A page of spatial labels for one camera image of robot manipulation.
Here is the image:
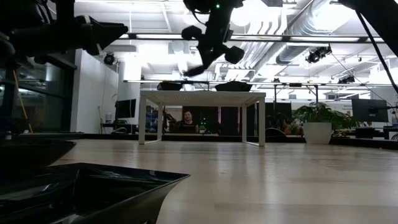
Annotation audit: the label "yellow extension cable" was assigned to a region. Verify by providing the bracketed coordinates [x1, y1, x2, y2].
[11, 70, 34, 134]

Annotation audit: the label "black ceiling spotlight cluster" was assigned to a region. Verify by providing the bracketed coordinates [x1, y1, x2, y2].
[305, 45, 333, 64]

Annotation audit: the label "white perforated metal shelf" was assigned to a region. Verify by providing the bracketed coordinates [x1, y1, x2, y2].
[139, 90, 267, 147]

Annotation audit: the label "large black computer monitor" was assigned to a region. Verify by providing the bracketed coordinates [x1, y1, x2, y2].
[351, 98, 389, 123]

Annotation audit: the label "long ceiling light bar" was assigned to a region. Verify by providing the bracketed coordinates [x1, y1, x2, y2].
[64, 32, 386, 43]

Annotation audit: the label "blue storage bins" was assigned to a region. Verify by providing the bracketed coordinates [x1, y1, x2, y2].
[145, 105, 159, 133]

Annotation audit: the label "person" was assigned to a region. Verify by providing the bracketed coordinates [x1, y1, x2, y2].
[177, 110, 200, 134]

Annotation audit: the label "black partition screen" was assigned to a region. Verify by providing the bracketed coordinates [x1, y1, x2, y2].
[185, 105, 293, 136]

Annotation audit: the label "black overhead truss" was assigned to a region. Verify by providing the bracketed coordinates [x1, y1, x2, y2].
[123, 79, 398, 87]

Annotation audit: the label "small potted green plant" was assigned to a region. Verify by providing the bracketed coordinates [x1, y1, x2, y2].
[294, 101, 361, 146]

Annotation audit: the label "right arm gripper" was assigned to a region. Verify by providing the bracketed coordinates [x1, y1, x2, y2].
[182, 12, 246, 78]

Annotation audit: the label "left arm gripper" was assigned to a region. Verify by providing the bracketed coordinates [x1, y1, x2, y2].
[12, 15, 129, 58]

